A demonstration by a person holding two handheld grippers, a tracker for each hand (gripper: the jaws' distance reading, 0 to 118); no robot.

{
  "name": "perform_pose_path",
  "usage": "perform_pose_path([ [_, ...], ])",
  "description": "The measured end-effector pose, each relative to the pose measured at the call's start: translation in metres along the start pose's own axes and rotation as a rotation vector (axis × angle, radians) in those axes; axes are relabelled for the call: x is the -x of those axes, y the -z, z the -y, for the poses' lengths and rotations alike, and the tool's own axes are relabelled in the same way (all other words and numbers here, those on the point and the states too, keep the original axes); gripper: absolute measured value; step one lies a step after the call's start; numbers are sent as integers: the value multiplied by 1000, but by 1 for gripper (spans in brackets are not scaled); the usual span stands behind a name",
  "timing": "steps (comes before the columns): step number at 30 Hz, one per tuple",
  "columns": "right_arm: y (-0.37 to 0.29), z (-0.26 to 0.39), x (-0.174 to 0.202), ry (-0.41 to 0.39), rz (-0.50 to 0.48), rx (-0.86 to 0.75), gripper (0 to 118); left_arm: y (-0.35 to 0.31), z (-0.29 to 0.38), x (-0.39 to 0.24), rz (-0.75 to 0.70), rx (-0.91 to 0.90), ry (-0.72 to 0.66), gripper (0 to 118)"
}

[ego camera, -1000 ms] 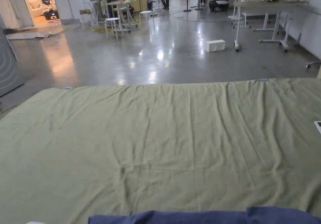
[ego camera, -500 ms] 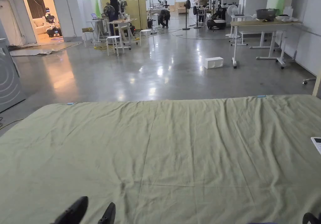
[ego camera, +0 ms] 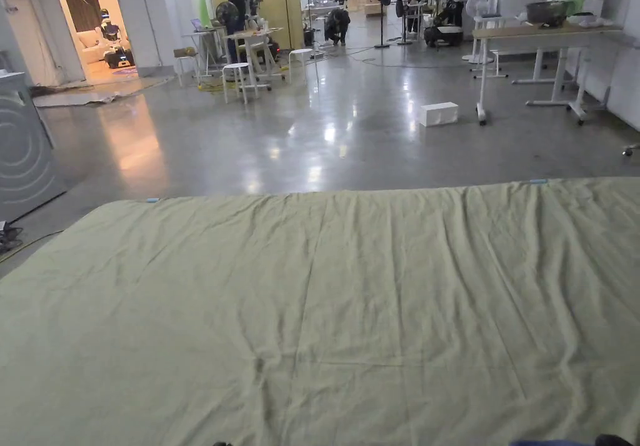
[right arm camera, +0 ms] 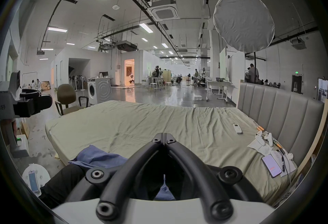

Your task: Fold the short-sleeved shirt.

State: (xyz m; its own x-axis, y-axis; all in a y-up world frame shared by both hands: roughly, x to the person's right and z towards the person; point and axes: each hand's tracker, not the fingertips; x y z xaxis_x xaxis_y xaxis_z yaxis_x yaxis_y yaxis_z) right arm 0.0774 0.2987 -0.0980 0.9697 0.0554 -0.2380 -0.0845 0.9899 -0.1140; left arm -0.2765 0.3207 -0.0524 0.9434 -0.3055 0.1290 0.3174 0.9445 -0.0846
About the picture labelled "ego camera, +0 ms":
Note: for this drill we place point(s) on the white box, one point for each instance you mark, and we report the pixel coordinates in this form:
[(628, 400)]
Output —
[(439, 113)]

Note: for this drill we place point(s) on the bed with pale green sheet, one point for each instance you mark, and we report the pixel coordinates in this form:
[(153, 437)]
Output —
[(320, 316)]

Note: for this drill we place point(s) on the white standing fan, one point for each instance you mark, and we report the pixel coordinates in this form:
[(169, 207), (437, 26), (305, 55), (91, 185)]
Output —
[(475, 21)]

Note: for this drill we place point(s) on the grey washing machine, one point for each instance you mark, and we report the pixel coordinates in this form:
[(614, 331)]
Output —
[(22, 151)]

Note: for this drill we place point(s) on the wooden board panel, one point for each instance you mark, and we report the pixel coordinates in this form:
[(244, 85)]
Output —
[(280, 13)]

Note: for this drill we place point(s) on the black standing fan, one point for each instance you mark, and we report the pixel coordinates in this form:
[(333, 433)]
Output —
[(383, 16), (226, 13)]

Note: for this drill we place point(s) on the white humanoid robot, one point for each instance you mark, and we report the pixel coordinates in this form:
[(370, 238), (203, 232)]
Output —
[(112, 41)]

